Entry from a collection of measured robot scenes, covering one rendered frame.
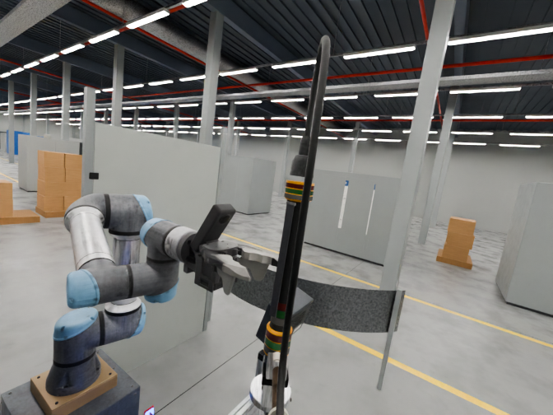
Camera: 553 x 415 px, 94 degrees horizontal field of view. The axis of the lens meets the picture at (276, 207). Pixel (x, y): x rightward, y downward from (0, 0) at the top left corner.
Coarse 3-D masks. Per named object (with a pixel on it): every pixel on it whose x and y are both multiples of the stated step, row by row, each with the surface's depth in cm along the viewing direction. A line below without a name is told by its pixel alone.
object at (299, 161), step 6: (306, 138) 38; (300, 144) 38; (306, 144) 38; (300, 150) 38; (306, 150) 38; (300, 156) 38; (306, 156) 38; (294, 162) 38; (300, 162) 38; (306, 162) 38; (294, 168) 38; (300, 168) 38; (294, 174) 38; (300, 174) 38; (264, 360) 43
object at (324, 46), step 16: (320, 48) 34; (320, 64) 30; (320, 80) 29; (320, 96) 29; (320, 112) 30; (304, 176) 31; (304, 192) 31; (304, 208) 31; (304, 224) 31; (288, 304) 32; (288, 320) 32; (288, 336) 32
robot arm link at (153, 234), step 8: (144, 224) 62; (152, 224) 61; (160, 224) 60; (168, 224) 60; (176, 224) 61; (144, 232) 61; (152, 232) 59; (160, 232) 58; (168, 232) 57; (144, 240) 61; (152, 240) 59; (160, 240) 57; (152, 248) 59; (160, 248) 58; (152, 256) 60; (160, 256) 59; (168, 256) 60
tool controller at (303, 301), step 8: (296, 288) 135; (296, 296) 128; (304, 296) 131; (296, 304) 123; (304, 304) 125; (296, 312) 118; (304, 312) 127; (264, 320) 118; (296, 320) 121; (264, 328) 118; (296, 328) 129; (256, 336) 121; (264, 336) 118
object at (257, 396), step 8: (272, 352) 41; (272, 360) 39; (264, 368) 40; (272, 368) 38; (256, 376) 47; (264, 376) 39; (288, 376) 39; (256, 384) 45; (264, 384) 39; (288, 384) 46; (256, 392) 43; (264, 392) 40; (288, 392) 44; (256, 400) 42; (264, 400) 40; (288, 400) 43; (264, 408) 41
